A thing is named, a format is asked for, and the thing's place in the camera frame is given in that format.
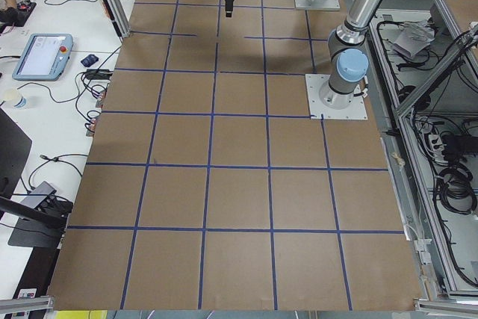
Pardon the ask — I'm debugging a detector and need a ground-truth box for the near teach pendant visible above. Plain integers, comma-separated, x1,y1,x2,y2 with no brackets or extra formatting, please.
12,34,74,81

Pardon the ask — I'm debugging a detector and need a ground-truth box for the black red emergency button box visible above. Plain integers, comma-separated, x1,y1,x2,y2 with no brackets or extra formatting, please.
14,0,37,27

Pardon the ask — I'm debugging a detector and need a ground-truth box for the white paper cup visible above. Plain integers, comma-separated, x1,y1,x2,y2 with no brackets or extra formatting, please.
3,88,27,108

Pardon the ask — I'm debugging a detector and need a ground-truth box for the black monitor stand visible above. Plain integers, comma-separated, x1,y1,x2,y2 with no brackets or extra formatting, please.
0,109,74,249

